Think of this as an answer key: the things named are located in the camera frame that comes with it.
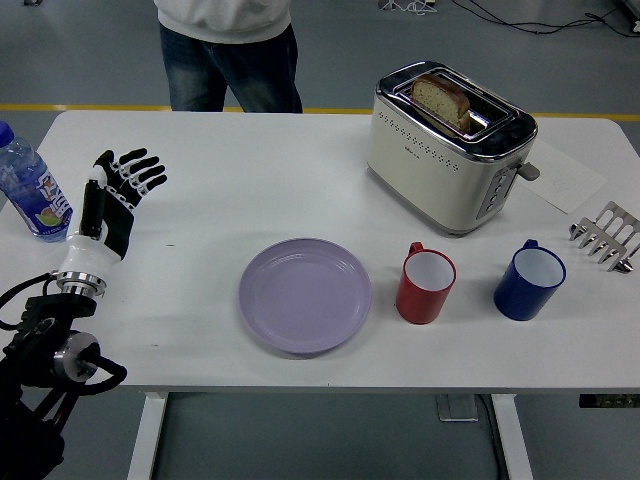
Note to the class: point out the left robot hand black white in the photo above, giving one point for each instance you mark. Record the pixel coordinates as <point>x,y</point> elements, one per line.
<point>112,220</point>

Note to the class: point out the purple round plate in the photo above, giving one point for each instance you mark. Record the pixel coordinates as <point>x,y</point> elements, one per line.
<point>305,296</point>

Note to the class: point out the clear plastic bottle blue cap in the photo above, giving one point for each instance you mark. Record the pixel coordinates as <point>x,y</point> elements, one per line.
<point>30,190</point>

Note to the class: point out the person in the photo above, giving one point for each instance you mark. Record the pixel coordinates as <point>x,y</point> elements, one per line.
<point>225,50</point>

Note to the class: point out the white table leg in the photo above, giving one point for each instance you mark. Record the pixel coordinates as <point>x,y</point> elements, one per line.
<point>147,435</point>
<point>512,435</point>

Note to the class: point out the red mug white inside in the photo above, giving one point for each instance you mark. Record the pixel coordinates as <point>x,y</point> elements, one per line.
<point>422,300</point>

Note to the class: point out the cream chrome toaster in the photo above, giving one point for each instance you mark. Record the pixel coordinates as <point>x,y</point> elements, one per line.
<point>430,175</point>

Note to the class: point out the brown bread slice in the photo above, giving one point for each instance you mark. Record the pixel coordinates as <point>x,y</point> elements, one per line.
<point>442,97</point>

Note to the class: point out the white floor stand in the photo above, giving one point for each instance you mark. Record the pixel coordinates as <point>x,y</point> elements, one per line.
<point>407,5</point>

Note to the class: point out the grey table control box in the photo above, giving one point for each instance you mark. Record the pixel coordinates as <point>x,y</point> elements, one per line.
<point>457,407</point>

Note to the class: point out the blue mug white inside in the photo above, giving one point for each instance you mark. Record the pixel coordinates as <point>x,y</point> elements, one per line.
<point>522,297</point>

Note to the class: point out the white paper sheet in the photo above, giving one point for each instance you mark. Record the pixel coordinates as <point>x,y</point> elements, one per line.
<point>565,185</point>

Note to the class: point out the silver metal toast rack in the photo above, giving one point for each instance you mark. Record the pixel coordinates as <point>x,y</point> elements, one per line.
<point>607,235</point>

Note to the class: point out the black table height controller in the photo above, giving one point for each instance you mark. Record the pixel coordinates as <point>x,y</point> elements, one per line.
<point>610,401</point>

